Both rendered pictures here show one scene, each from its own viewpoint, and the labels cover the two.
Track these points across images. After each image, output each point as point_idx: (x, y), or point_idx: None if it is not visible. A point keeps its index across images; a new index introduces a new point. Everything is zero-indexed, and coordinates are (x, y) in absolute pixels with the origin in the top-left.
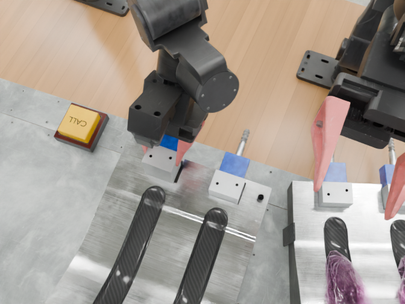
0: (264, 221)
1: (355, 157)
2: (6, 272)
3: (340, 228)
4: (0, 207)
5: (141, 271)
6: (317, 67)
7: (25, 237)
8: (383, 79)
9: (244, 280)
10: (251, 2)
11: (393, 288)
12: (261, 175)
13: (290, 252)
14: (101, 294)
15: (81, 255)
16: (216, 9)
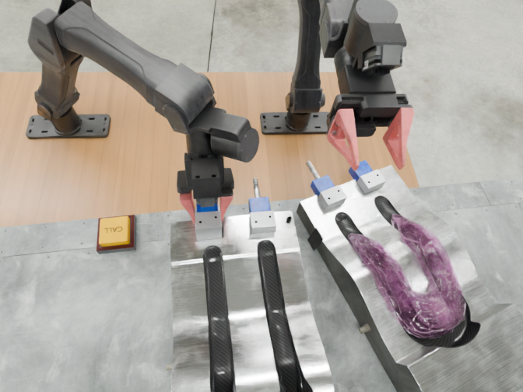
0: None
1: (328, 172)
2: (109, 380)
3: (345, 218)
4: (74, 331)
5: (231, 311)
6: (274, 122)
7: (111, 344)
8: (363, 89)
9: None
10: None
11: (397, 238)
12: (274, 210)
13: (321, 250)
14: (212, 343)
15: (177, 324)
16: None
